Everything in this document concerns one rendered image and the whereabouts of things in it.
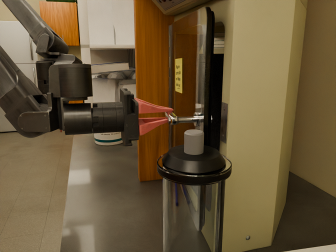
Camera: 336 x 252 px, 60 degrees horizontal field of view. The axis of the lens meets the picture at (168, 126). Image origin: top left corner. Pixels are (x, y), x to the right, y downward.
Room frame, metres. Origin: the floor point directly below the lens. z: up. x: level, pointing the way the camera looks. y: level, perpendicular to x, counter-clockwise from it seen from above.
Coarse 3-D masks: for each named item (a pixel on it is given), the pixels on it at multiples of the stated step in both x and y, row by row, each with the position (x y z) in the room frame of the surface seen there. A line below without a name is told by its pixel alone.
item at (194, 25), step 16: (192, 16) 0.56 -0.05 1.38; (208, 16) 0.48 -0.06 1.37; (176, 32) 0.70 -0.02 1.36; (192, 32) 0.56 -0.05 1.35; (208, 32) 0.48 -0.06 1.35; (176, 48) 0.70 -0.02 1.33; (192, 48) 0.56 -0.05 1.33; (208, 48) 0.48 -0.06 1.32; (192, 64) 0.56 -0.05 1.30; (208, 64) 0.48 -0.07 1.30; (192, 80) 0.55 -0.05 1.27; (208, 80) 0.48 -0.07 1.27; (176, 96) 0.70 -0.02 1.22; (192, 96) 0.55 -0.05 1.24; (208, 96) 0.48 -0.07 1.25; (176, 112) 0.70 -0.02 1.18; (192, 112) 0.55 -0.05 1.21; (176, 128) 0.69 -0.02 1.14; (192, 128) 0.55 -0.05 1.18; (176, 144) 0.69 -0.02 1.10
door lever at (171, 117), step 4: (164, 112) 0.57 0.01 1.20; (168, 112) 0.54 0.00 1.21; (172, 112) 0.54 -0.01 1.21; (164, 116) 0.57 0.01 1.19; (168, 116) 0.52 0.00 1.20; (172, 116) 0.51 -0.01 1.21; (176, 116) 0.51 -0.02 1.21; (180, 116) 0.52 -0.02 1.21; (184, 116) 0.52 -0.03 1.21; (188, 116) 0.52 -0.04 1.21; (192, 116) 0.52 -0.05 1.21; (196, 116) 0.51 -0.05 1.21; (168, 120) 0.51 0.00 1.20; (172, 120) 0.51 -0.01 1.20; (176, 120) 0.51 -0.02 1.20; (180, 120) 0.51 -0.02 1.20; (184, 120) 0.51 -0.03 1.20; (188, 120) 0.51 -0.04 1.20; (192, 120) 0.51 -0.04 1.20; (196, 120) 0.51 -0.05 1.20; (172, 124) 0.51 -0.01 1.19; (196, 124) 0.51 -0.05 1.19
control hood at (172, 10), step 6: (186, 0) 0.60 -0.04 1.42; (192, 0) 0.58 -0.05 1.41; (198, 0) 0.57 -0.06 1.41; (204, 0) 0.57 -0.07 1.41; (174, 6) 0.68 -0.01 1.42; (180, 6) 0.65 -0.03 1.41; (186, 6) 0.64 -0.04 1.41; (192, 6) 0.64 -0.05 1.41; (168, 12) 0.75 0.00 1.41; (174, 12) 0.73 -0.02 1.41
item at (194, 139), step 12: (192, 132) 0.39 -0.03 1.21; (192, 144) 0.38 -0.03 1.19; (168, 156) 0.38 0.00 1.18; (180, 156) 0.38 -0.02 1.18; (192, 156) 0.38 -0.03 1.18; (204, 156) 0.38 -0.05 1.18; (216, 156) 0.38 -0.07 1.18; (180, 168) 0.36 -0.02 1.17; (192, 168) 0.36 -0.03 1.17; (204, 168) 0.36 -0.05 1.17; (216, 168) 0.36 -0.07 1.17
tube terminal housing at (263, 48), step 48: (240, 0) 0.48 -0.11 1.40; (288, 0) 0.51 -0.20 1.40; (240, 48) 0.48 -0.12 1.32; (288, 48) 0.51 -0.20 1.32; (240, 96) 0.49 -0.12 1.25; (288, 96) 0.54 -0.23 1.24; (240, 144) 0.49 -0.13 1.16; (288, 144) 0.62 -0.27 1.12; (240, 192) 0.49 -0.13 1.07; (240, 240) 0.49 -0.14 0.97
